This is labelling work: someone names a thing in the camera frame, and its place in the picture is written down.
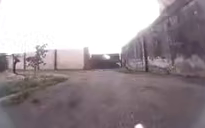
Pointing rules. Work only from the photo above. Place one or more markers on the dark pole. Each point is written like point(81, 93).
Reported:
point(145, 55)

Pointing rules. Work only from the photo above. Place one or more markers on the long dark graffitied building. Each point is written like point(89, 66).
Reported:
point(176, 40)

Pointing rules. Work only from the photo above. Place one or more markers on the reddish-brown dirt road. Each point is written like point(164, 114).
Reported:
point(113, 96)

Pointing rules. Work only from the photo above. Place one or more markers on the dark gate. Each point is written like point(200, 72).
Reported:
point(103, 61)

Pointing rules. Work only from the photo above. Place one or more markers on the small thin tree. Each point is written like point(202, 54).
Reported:
point(37, 58)

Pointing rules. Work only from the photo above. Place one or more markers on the robot's own part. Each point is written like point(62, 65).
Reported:
point(139, 126)

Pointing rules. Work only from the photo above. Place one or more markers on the grass patch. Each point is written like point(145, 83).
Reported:
point(26, 83)

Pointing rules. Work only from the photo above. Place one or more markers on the white boundary wall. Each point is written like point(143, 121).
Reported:
point(68, 59)

